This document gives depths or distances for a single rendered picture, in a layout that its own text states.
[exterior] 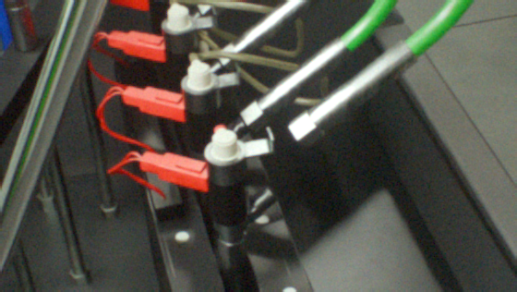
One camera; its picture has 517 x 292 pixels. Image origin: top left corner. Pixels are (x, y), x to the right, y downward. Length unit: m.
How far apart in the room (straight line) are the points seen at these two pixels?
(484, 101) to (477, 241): 1.64
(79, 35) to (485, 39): 2.53
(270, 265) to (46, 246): 0.32
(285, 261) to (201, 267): 0.06
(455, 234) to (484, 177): 0.08
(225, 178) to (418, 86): 0.34
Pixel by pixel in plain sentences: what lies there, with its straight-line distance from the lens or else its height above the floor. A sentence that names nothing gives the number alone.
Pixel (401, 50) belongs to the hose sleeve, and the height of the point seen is 1.16.
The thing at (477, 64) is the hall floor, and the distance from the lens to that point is 2.62.
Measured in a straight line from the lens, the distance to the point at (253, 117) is 0.74.
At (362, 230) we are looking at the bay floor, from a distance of 0.97.
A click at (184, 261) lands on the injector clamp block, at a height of 0.98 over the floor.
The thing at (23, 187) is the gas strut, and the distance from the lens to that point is 0.22.
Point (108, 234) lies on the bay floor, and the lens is 0.99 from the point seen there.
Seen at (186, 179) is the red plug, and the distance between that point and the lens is 0.68.
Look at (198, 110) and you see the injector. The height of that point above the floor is 1.08.
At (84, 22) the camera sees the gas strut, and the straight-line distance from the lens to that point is 0.20.
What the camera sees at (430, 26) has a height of 1.17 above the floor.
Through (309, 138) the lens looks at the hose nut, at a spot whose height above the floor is 1.10.
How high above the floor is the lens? 1.52
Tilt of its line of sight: 41 degrees down
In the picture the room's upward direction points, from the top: 3 degrees counter-clockwise
